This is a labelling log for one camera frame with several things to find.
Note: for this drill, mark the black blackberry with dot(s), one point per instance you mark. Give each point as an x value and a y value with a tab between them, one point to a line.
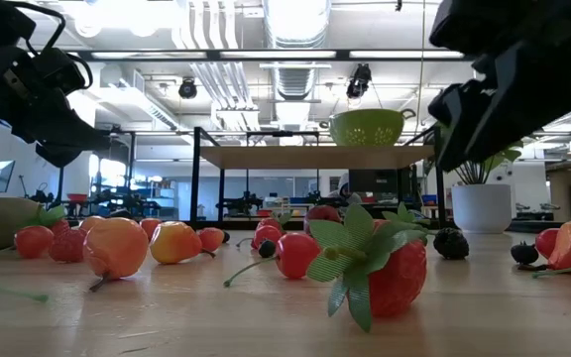
451	244

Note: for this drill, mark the dark red plum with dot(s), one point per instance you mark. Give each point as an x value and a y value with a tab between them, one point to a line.
321	214

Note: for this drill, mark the wooden shelf with black legs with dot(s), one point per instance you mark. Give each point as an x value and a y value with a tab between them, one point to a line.
315	157

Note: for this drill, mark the red strawberry with green leaves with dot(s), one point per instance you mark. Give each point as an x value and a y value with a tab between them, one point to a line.
404	216
268	223
61	227

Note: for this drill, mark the small red strawberry far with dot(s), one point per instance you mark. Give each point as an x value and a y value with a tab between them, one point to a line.
265	234

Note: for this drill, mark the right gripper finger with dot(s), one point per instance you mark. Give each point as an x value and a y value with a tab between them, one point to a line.
456	104
528	94

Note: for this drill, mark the small orange-red strawberry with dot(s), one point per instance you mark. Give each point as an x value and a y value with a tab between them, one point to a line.
211	239

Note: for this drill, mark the red cherry with green stem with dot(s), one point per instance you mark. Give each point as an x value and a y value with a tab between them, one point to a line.
295	255
33	242
544	242

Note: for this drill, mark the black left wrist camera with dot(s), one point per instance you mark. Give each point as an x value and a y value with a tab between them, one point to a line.
57	72

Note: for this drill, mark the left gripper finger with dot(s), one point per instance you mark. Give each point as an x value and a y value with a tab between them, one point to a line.
57	157
75	134

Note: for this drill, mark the green plastic colander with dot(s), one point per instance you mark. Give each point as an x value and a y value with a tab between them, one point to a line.
360	130

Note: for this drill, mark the red raspberry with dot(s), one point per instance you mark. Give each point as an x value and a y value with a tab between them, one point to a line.
67	246

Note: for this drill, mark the black ceiling spotlight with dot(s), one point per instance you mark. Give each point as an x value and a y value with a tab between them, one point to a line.
188	89
360	82

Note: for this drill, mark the dark blueberry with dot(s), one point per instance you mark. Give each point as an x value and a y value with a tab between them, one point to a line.
226	237
267	249
524	253

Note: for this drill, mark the black overhead crossbar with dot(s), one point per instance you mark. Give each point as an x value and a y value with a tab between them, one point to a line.
201	55

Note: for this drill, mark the green plant in white pot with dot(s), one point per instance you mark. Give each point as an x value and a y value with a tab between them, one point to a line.
481	208

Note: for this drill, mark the person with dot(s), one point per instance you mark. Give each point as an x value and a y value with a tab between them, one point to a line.
343	187

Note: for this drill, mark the large strawberry with green leaves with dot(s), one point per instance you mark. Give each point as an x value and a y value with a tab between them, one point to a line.
397	282

